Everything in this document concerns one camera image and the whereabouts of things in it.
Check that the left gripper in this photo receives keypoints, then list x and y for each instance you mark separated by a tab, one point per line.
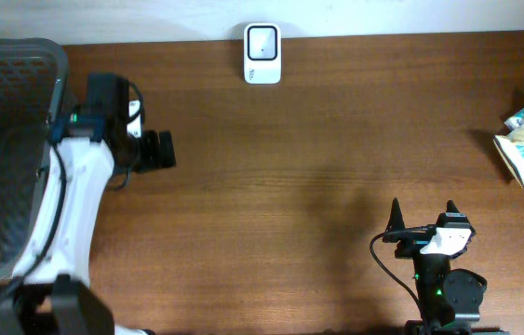
152	158

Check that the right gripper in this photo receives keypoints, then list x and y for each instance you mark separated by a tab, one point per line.
411	241

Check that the teal tissue pack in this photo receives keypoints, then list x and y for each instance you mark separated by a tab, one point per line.
515	121

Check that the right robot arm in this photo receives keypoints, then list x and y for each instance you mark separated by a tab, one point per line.
448	299

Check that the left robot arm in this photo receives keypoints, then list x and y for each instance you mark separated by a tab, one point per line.
53	175

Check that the white barcode scanner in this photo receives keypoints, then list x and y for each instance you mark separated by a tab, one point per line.
262	62

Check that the grey plastic basket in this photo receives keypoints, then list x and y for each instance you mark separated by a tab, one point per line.
33	76

